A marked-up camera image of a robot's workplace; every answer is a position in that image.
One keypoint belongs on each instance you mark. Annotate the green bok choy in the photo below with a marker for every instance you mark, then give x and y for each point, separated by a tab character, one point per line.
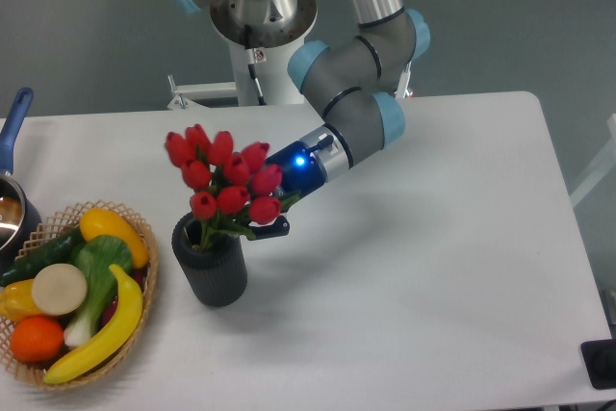
93	260

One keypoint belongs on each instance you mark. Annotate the orange fruit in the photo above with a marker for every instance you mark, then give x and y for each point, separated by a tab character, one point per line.
37	339

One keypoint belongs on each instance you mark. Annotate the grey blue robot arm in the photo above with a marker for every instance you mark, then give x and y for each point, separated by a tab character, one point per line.
354	89

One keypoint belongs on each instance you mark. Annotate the green cucumber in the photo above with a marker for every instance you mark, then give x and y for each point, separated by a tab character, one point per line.
55	251

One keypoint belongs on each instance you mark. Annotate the beige round radish slice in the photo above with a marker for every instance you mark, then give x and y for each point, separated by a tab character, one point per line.
59	289

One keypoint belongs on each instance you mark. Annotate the yellow banana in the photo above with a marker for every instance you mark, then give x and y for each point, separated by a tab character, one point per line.
108	340

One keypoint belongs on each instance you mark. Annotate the woven wicker basket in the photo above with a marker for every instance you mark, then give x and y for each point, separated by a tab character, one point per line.
52	227

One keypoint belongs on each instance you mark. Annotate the yellow squash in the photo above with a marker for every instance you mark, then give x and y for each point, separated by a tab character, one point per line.
98	222

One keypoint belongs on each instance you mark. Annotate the blue handled saucepan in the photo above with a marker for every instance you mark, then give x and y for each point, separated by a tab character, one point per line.
19	217

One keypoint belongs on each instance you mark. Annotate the white metal table clamp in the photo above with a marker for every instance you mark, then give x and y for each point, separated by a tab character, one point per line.
187	96

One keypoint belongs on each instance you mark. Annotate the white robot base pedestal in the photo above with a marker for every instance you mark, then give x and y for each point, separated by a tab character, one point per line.
262	36

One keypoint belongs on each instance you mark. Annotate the red tulip bouquet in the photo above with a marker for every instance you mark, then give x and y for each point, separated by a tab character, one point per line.
234	193

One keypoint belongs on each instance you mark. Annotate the dark grey ribbed vase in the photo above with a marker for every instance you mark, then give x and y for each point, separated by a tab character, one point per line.
218	277

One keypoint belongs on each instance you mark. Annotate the black device at table edge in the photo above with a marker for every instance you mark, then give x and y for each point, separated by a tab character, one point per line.
599	360

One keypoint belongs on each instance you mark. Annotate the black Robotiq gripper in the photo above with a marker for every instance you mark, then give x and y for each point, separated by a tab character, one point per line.
301	175

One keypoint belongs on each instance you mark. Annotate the yellow bell pepper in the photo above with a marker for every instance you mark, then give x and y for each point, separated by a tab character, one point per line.
17	303

